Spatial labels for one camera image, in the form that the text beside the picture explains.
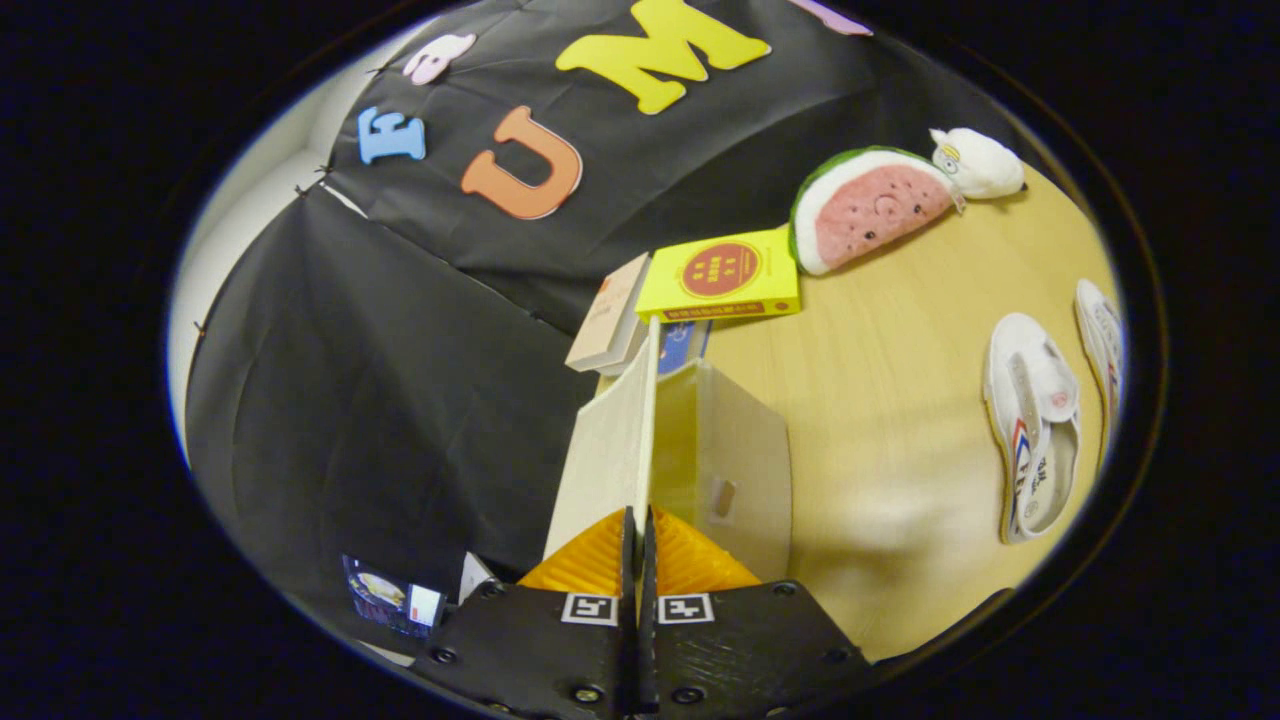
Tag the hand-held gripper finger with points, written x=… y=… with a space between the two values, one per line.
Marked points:
x=648 y=575
x=629 y=575

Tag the beige storage box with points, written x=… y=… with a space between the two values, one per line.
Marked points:
x=720 y=450

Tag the white canvas shoe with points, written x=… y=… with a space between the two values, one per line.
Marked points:
x=1035 y=400
x=1100 y=340

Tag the yellow box with red circle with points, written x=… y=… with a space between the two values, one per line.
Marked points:
x=720 y=272

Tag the blue book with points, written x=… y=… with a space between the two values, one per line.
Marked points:
x=682 y=345

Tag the dark printed packet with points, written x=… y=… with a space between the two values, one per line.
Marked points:
x=385 y=595

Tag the beige book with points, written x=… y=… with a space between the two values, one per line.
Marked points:
x=610 y=315

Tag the watermelon slice plush toy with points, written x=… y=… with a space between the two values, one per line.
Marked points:
x=870 y=210

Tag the white plush toy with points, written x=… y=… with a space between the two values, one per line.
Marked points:
x=980 y=165

